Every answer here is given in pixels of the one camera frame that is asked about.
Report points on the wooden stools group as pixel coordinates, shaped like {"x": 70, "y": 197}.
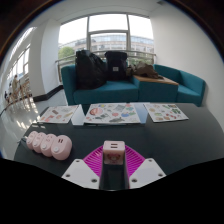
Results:
{"x": 25, "y": 88}

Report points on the sticker sheet with round items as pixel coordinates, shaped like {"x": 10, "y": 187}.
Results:
{"x": 111, "y": 114}

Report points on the black backpack with label patch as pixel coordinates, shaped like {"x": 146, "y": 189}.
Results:
{"x": 116, "y": 65}

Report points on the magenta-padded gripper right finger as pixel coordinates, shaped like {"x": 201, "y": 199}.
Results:
{"x": 146, "y": 172}

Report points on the pink charger block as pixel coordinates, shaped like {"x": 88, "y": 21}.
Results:
{"x": 114, "y": 151}

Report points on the teal armchair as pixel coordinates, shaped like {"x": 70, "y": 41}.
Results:
{"x": 191, "y": 86}

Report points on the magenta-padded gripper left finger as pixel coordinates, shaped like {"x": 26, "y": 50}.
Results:
{"x": 80, "y": 173}

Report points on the pink power strip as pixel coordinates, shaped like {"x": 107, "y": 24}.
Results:
{"x": 53, "y": 145}

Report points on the person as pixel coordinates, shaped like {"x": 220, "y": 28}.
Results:
{"x": 6, "y": 97}
{"x": 15, "y": 86}

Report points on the sticker sheet with green items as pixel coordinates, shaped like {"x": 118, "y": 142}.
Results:
{"x": 166, "y": 112}

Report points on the metal window railing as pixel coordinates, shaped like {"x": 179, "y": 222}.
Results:
{"x": 65, "y": 60}

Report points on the large black backpack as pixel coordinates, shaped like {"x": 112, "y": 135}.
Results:
{"x": 88, "y": 70}

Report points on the teal sofa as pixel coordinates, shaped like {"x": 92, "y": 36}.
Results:
{"x": 113, "y": 91}

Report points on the wood-topped teal side table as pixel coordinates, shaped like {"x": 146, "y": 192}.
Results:
{"x": 158, "y": 90}

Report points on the sticker sheet with brown items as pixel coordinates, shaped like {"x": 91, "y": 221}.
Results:
{"x": 58, "y": 114}

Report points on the brown jacket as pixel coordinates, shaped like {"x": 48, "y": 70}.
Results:
{"x": 145, "y": 70}

